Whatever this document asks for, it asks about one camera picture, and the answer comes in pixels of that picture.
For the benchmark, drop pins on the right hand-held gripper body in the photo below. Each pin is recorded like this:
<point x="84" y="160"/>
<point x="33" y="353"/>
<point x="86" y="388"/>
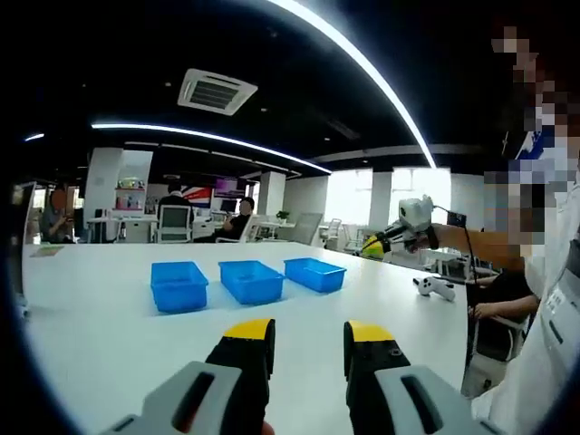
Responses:
<point x="414" y="212"/>

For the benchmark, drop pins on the open silver laptop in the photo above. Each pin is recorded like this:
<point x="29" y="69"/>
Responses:
<point x="20" y="244"/>

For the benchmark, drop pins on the person's right hand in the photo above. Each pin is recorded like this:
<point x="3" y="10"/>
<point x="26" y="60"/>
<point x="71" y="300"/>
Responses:
<point x="419" y="242"/>

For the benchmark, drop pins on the ceiling air conditioner vent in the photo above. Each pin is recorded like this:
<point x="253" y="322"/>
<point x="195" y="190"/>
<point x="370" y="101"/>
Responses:
<point x="217" y="90"/>

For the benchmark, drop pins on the white display shelf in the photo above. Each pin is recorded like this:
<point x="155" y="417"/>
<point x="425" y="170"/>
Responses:
<point x="131" y="197"/>

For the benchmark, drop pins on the curved ceiling light strip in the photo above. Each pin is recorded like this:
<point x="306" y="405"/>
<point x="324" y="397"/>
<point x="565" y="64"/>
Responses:
<point x="204" y="133"/>

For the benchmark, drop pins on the purple screen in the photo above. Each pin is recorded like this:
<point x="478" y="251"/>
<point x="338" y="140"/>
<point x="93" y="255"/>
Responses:
<point x="226" y="186"/>

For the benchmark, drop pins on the grey office chair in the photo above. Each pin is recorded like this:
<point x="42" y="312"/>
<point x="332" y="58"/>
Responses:
<point x="308" y="229"/>

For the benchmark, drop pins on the small potted plant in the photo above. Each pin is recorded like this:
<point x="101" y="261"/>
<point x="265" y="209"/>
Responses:
<point x="283" y="216"/>

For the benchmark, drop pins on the blue plastic bin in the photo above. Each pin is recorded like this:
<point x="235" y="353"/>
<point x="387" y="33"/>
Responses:
<point x="315" y="274"/>
<point x="179" y="287"/>
<point x="251" y="283"/>

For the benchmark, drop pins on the striped flag wall poster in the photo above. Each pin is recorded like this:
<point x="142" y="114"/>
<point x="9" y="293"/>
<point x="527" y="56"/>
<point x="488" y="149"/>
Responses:
<point x="199" y="194"/>

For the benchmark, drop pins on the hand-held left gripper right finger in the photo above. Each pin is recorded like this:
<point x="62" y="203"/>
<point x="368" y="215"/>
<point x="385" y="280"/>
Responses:
<point x="374" y="358"/>

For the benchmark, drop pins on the white mesh office chair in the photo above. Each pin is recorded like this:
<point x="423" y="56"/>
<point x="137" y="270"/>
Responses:
<point x="254" y="229"/>
<point x="174" y="223"/>

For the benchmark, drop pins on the person's left hand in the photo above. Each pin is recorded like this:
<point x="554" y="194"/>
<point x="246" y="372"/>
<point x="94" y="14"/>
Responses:
<point x="268" y="428"/>

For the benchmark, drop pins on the long curved ceiling light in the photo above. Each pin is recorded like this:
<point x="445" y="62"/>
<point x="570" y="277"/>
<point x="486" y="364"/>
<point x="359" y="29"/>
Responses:
<point x="385" y="77"/>

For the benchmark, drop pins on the straight ceiling light strip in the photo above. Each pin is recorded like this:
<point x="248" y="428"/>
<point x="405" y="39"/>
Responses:
<point x="34" y="137"/>

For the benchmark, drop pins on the black monitor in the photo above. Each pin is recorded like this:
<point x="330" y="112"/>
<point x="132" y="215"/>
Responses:
<point x="457" y="218"/>

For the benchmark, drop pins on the black office chair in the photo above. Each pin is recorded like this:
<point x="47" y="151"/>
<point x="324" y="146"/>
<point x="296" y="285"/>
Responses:
<point x="496" y="335"/>

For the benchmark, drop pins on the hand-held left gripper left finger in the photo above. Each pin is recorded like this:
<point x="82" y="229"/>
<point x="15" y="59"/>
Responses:
<point x="242" y="362"/>

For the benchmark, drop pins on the white game controller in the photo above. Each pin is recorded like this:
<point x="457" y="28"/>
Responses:
<point x="428" y="287"/>

